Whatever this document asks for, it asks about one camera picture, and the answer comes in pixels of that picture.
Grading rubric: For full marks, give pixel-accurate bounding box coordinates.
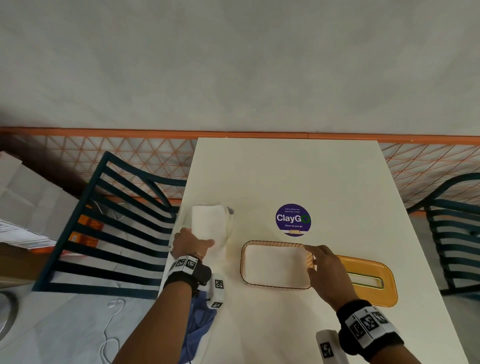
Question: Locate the black marker wristband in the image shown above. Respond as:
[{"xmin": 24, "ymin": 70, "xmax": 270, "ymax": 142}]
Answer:
[
  {"xmin": 163, "ymin": 255, "xmax": 213, "ymax": 295},
  {"xmin": 336, "ymin": 299, "xmax": 405, "ymax": 356}
]

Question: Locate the person's left forearm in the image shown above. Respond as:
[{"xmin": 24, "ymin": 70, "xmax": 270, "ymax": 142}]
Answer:
[{"xmin": 112, "ymin": 279, "xmax": 196, "ymax": 364}]

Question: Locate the white cable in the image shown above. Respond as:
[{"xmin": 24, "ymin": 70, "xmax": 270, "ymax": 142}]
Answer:
[{"xmin": 99, "ymin": 298, "xmax": 127, "ymax": 364}]

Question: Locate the round grey metal object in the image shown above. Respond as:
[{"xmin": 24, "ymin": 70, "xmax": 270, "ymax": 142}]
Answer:
[{"xmin": 0, "ymin": 290, "xmax": 19, "ymax": 340}]

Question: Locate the brown cardboard box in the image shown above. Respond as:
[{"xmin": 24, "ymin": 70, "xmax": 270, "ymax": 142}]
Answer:
[{"xmin": 0, "ymin": 243, "xmax": 59, "ymax": 289}]

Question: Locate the person's right hand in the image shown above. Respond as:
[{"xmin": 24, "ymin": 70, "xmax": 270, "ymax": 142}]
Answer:
[{"xmin": 304, "ymin": 244, "xmax": 361, "ymax": 312}]

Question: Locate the orange tissue box base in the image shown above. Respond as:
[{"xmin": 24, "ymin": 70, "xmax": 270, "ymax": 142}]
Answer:
[{"xmin": 240, "ymin": 240, "xmax": 315, "ymax": 290}]

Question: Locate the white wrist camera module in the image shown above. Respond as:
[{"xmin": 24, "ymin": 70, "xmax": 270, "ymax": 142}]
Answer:
[
  {"xmin": 206, "ymin": 273, "xmax": 227, "ymax": 310},
  {"xmin": 315, "ymin": 329, "xmax": 350, "ymax": 364}
]

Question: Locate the round purple sticker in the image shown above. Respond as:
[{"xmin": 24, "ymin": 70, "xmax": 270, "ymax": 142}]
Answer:
[{"xmin": 275, "ymin": 203, "xmax": 312, "ymax": 238}]

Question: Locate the blue clothing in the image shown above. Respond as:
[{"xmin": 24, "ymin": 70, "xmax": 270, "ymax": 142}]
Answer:
[{"xmin": 178, "ymin": 290, "xmax": 218, "ymax": 364}]

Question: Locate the orange packet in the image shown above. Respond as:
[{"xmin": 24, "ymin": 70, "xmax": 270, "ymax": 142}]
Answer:
[
  {"xmin": 69, "ymin": 232, "xmax": 99, "ymax": 248},
  {"xmin": 77, "ymin": 214, "xmax": 106, "ymax": 232}
]

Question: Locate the clear bag of white tissues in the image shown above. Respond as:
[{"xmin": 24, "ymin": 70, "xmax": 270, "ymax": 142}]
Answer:
[{"xmin": 169, "ymin": 204, "xmax": 236, "ymax": 259}]

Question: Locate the person's left hand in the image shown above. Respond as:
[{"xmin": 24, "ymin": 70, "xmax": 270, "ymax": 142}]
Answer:
[{"xmin": 171, "ymin": 227, "xmax": 216, "ymax": 260}]

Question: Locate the orange mesh railing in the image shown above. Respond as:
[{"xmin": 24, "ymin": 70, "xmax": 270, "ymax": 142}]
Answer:
[{"xmin": 0, "ymin": 127, "xmax": 480, "ymax": 214}]

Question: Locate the stack of white papers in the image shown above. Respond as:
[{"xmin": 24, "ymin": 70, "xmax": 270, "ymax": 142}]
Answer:
[{"xmin": 0, "ymin": 220, "xmax": 57, "ymax": 251}]

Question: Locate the white folded cardboard box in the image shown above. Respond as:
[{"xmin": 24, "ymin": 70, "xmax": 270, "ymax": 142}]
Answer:
[{"xmin": 0, "ymin": 151, "xmax": 81, "ymax": 242}]

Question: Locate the person's right forearm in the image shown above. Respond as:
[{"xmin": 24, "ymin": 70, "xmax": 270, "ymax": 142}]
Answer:
[{"xmin": 364, "ymin": 343, "xmax": 424, "ymax": 364}]

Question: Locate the dark blue slatted chair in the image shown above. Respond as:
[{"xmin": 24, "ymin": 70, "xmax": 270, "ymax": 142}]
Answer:
[
  {"xmin": 32, "ymin": 151, "xmax": 189, "ymax": 301},
  {"xmin": 406, "ymin": 172, "xmax": 480, "ymax": 298}
]

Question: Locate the orange slotted tissue box lid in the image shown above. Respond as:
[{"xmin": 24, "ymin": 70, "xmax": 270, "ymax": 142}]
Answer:
[{"xmin": 334, "ymin": 255, "xmax": 398, "ymax": 308}]

